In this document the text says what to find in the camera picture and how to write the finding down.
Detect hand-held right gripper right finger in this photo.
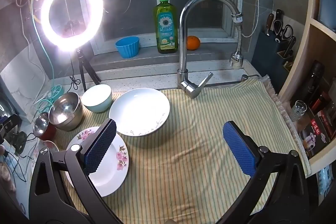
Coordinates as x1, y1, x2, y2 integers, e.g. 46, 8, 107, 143
218, 120, 310, 224

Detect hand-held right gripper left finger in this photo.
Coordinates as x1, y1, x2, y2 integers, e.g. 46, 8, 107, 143
28, 118, 124, 224

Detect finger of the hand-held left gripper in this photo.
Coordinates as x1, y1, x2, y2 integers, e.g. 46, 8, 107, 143
0, 114, 23, 136

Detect small steel bowl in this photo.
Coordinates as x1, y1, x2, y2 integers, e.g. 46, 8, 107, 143
33, 112, 57, 141

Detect white pink floral plate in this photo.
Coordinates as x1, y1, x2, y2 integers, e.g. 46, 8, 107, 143
65, 127, 130, 197

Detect light blue ceramic bowl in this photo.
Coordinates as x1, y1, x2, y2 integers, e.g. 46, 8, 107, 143
81, 84, 113, 113

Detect large steel bowl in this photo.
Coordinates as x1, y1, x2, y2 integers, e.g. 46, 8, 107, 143
49, 92, 84, 132

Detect person's left hand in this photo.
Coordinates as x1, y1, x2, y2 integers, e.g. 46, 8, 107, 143
0, 162, 16, 192

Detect dark green holder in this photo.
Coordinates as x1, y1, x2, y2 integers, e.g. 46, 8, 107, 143
5, 131, 28, 155

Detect steel pot lid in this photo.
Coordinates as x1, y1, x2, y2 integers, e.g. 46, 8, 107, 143
0, 74, 17, 119

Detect yellow striped cloth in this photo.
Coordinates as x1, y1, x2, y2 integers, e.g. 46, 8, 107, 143
52, 76, 311, 219

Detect teal round power strip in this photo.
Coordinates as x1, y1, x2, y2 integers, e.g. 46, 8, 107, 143
49, 84, 65, 98

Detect clear glass cup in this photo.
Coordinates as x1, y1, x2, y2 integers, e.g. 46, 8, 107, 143
290, 100, 307, 122

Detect red and black printed box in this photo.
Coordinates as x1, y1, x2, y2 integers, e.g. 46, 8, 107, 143
299, 109, 336, 159

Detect dark knife block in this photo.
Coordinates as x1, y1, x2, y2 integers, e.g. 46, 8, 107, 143
259, 30, 297, 77

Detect dark glass bottle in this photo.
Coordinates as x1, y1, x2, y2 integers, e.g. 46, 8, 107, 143
299, 61, 324, 109

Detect blue ribbed cup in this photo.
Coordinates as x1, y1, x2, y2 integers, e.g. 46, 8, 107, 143
115, 36, 140, 59

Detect orange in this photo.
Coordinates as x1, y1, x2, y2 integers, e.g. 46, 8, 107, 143
186, 35, 201, 51

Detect black scissors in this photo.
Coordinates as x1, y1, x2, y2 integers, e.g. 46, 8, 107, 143
273, 20, 293, 43

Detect green dish soap bottle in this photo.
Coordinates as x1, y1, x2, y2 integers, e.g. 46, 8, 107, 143
153, 0, 179, 54

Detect chrome faucet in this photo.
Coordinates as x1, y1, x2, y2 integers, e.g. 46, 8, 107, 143
177, 0, 243, 99

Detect wooden shelf unit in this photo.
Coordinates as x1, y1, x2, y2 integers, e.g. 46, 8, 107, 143
278, 0, 336, 177

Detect teal cable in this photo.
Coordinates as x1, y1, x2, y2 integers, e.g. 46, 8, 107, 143
31, 10, 65, 115

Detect black cable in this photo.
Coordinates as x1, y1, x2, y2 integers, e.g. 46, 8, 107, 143
69, 56, 82, 88

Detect white cable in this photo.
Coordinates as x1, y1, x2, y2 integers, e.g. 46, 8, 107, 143
19, 10, 48, 107

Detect ring light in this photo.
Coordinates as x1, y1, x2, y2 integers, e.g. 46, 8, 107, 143
41, 0, 104, 52

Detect wooden handle knife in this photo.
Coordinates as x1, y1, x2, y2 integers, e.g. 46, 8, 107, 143
266, 13, 275, 36

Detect black handle knife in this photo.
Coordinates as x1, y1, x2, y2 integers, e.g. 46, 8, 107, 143
275, 9, 284, 28

